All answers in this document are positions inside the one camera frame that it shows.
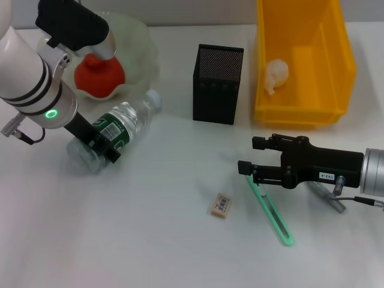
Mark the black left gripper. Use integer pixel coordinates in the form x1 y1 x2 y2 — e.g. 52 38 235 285
62 112 122 164

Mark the yellow plastic storage bin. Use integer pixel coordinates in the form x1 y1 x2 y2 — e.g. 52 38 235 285
254 0 358 127

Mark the gripper cable with plug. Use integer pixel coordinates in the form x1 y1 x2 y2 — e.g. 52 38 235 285
328 176 384 212
1 115 46 145

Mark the pale green wavy fruit plate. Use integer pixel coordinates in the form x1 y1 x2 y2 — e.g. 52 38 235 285
37 11 160 101

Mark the right gripper cable with plug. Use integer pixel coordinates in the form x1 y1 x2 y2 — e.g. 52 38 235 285
328 176 384 212

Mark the mint green utility knife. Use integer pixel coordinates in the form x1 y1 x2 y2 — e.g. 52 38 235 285
244 175 295 247

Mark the left gripper cable with plug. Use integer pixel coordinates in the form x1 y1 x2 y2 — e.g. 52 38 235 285
1 115 46 145

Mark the white paper ball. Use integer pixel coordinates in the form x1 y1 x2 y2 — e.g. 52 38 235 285
263 59 290 96

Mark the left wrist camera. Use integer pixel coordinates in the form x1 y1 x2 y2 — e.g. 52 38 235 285
35 0 117 61

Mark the beige eraser with barcode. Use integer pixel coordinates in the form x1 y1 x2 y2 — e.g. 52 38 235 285
211 193 232 217

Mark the grey glitter pen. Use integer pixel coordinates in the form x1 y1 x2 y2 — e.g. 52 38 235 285
307 181 347 214

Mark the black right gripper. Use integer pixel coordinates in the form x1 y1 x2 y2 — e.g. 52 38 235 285
238 134 365 190

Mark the black mesh pen holder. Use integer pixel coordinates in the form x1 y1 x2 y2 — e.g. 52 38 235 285
193 44 244 125

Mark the red-orange bumpy orange fruit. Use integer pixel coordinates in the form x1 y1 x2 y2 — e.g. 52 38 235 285
74 53 126 100

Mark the clear green-label water bottle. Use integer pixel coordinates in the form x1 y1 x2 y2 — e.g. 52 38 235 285
65 89 163 174

